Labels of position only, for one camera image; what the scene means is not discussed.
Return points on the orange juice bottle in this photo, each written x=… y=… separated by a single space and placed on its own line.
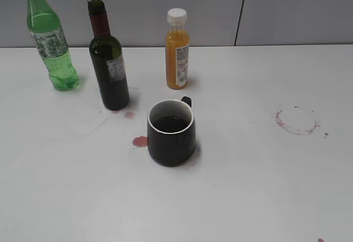
x=177 y=49

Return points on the dark red wine bottle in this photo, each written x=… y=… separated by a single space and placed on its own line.
x=107 y=58

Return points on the green plastic soda bottle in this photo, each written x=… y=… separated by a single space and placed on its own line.
x=46 y=31

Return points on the black ceramic mug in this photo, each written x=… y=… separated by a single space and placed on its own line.
x=171 y=131

